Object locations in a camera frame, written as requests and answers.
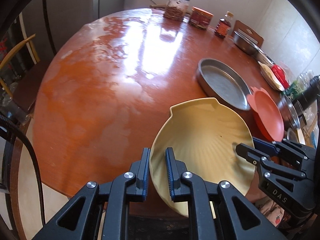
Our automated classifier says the small steel bowl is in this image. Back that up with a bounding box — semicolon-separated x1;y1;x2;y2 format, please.
277;95;300;131

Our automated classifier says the pink plastic plate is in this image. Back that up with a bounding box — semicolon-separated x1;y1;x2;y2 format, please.
246;87;284;142

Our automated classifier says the yellow shell-shaped plate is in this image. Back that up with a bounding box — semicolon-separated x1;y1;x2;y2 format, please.
149;98;255;217

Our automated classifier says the round metal pan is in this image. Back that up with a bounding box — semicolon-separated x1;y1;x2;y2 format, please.
196;58;251;111

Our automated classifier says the black thermos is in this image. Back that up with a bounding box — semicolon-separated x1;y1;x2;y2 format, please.
293;75;319;121

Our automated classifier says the green drink bottle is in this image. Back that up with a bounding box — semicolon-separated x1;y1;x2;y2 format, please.
284;70;314;101

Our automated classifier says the red snack packet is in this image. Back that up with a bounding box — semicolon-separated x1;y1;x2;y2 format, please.
271;64;290;89

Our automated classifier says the white dish with food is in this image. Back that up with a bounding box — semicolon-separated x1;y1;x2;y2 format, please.
258;61;285;92

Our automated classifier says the large steel bowl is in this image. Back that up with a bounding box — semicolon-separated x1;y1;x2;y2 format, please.
233;31;258;56

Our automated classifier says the wooden chair behind table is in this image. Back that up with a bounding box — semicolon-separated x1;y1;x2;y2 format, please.
231;20;264;48

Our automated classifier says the brown sauce bottle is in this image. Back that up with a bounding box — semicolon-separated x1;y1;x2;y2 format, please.
214;11;234;39

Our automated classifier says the yellow-framed brown chair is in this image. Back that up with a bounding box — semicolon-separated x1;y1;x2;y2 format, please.
1;34;49;114

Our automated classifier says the red lidded jar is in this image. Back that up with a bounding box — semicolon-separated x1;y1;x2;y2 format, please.
188;7;214;30

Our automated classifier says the clear jar with snacks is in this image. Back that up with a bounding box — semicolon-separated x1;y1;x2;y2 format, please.
163;0;190;22

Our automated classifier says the grey refrigerator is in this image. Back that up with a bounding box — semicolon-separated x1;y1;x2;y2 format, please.
42;0;125;54

